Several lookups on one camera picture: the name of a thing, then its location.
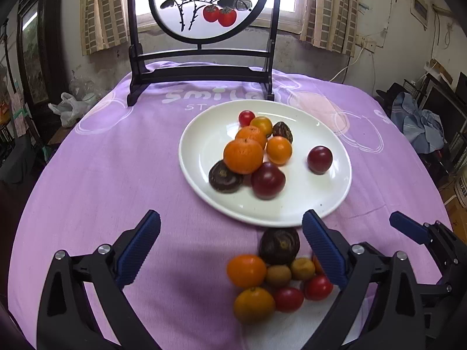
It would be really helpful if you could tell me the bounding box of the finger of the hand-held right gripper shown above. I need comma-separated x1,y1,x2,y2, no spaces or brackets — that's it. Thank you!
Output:
390,211,467,281

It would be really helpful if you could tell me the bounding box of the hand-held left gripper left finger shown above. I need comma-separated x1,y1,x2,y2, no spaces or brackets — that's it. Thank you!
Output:
36,209,162,350

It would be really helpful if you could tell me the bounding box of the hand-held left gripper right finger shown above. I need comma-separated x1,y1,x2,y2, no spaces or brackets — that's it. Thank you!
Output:
301,209,426,350

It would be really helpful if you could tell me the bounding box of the small green kiwi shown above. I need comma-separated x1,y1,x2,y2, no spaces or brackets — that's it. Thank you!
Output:
291,258,316,281
264,264,292,288

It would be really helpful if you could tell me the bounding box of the dark brown water chestnut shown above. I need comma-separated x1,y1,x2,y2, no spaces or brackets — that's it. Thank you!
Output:
259,227,301,266
209,160,244,194
272,121,293,144

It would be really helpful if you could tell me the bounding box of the white oval plate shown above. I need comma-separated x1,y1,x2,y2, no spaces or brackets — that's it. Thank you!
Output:
179,99,352,228

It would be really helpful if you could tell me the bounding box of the dark red plum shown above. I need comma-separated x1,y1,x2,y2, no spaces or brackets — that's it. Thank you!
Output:
307,146,333,175
250,162,286,200

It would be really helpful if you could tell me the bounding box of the yellow-green citrus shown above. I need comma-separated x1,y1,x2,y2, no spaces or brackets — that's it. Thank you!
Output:
233,286,276,324

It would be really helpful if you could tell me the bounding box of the small smooth orange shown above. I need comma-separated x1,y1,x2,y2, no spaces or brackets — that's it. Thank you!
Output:
250,116,273,137
266,136,293,166

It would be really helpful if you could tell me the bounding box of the cardboard box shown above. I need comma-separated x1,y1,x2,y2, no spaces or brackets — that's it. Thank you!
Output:
443,175,467,241

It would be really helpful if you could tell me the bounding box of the purple tablecloth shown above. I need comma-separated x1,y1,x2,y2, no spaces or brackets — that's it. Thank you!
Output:
7,61,453,350

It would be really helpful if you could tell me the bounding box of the blue cloth pile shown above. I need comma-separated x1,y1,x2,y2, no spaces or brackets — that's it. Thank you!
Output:
392,92,446,154

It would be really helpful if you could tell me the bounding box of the black monitor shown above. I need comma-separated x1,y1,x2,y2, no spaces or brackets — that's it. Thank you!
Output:
425,73,467,146

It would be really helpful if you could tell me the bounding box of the black cloth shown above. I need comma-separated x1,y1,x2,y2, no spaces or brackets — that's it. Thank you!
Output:
376,83,404,110

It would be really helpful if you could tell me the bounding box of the white plastic bag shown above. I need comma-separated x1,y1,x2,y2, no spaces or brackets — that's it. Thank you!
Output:
48,80,101,128

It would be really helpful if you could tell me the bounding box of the black framed persimmon painting screen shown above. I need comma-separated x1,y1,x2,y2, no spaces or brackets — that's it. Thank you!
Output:
126,0,285,107

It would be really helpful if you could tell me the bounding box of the pink paper sheet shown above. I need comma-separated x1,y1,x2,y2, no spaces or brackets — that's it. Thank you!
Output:
10,93,28,135

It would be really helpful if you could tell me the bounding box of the dark wooden glass cabinet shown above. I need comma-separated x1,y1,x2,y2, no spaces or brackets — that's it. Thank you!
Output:
15,0,70,117

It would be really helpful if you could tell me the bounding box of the beige checked curtain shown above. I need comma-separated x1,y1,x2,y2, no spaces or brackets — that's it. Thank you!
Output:
300,0,360,56
80,0,129,56

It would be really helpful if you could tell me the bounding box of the white cable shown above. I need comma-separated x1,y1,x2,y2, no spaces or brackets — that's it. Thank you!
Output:
330,45,365,83

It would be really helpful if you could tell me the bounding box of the white wall vent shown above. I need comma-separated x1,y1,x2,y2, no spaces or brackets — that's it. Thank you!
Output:
412,0,429,30

